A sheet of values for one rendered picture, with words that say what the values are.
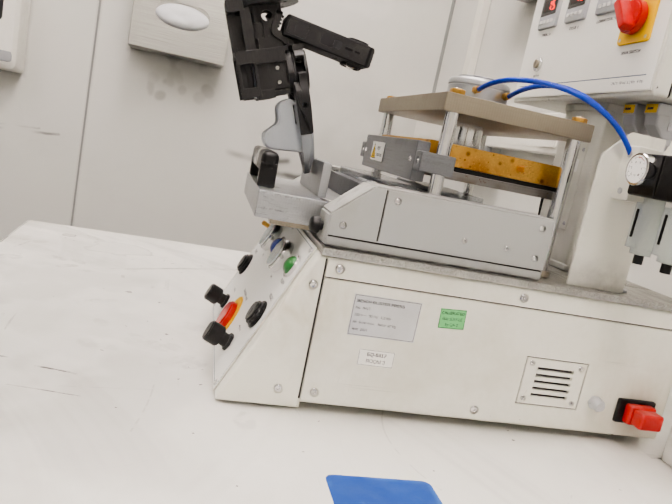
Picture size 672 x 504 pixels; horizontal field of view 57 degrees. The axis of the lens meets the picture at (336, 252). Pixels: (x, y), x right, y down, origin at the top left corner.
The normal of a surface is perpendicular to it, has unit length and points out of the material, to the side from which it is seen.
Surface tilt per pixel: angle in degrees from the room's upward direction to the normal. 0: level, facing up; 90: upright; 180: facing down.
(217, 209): 90
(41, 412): 0
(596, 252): 90
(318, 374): 90
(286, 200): 90
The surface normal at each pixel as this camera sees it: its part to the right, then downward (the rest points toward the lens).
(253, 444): 0.20, -0.97
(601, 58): -0.96, -0.16
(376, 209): 0.19, 0.21
